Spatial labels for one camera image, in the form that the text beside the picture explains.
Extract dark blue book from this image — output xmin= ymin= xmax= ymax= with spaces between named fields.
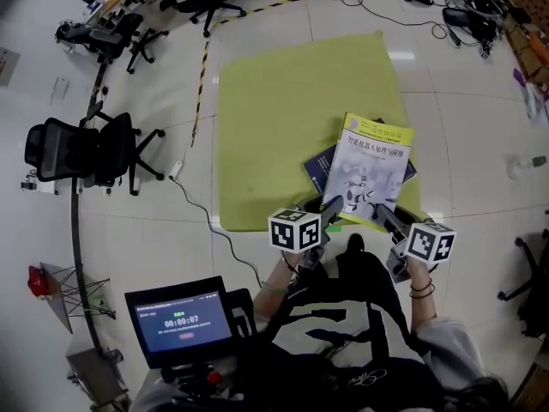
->
xmin=303 ymin=117 xmax=418 ymax=197

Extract small device on white board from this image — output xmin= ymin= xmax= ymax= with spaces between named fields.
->
xmin=20 ymin=168 xmax=59 ymax=197

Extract yellow and grey book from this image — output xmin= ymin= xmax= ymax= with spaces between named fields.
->
xmin=320 ymin=112 xmax=415 ymax=231

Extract person's navy and white shirt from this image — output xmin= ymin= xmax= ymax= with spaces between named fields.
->
xmin=130 ymin=298 xmax=511 ymax=412

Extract tangle of black cables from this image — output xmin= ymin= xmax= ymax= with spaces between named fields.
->
xmin=340 ymin=0 xmax=510 ymax=59

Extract black wrist band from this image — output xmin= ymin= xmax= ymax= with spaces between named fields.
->
xmin=408 ymin=278 xmax=436 ymax=300

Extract person's black shoe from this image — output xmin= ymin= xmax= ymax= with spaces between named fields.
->
xmin=346 ymin=233 xmax=367 ymax=255

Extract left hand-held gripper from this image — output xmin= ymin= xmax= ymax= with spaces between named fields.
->
xmin=268 ymin=196 xmax=345 ymax=270

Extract person's black trouser leg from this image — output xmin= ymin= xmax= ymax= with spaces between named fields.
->
xmin=291 ymin=251 xmax=413 ymax=312

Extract person's left forearm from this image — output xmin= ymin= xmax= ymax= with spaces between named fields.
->
xmin=252 ymin=249 xmax=302 ymax=317

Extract black power strip cable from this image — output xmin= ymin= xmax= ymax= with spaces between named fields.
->
xmin=169 ymin=176 xmax=265 ymax=287

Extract board on wire stand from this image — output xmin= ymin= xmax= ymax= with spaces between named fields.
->
xmin=38 ymin=262 xmax=117 ymax=334

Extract lime green cloth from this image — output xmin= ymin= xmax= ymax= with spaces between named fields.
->
xmin=217 ymin=29 xmax=424 ymax=233

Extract black screen monitor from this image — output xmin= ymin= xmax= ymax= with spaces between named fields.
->
xmin=124 ymin=276 xmax=258 ymax=369

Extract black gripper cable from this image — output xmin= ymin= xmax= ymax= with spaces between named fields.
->
xmin=281 ymin=251 xmax=302 ymax=283

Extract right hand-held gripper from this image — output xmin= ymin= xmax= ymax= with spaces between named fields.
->
xmin=371 ymin=203 xmax=457 ymax=283

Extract cardboard boxes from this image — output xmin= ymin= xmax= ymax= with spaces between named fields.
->
xmin=484 ymin=0 xmax=549 ymax=85

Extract curved black floor strip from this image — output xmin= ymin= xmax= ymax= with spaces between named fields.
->
xmin=70 ymin=58 xmax=108 ymax=355

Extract black mount with red knob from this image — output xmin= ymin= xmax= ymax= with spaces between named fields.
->
xmin=160 ymin=360 xmax=241 ymax=397

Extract person's right forearm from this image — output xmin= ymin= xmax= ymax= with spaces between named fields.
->
xmin=405 ymin=259 xmax=439 ymax=330

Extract black mesh office chair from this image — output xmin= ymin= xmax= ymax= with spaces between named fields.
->
xmin=24 ymin=112 xmax=166 ymax=197

